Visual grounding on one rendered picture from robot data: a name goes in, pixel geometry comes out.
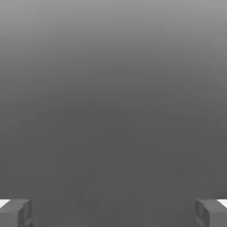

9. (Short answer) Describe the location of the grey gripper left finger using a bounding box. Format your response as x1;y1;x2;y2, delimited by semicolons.
0;199;34;227

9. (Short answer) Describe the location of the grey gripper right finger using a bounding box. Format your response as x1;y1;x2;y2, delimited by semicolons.
194;199;227;227

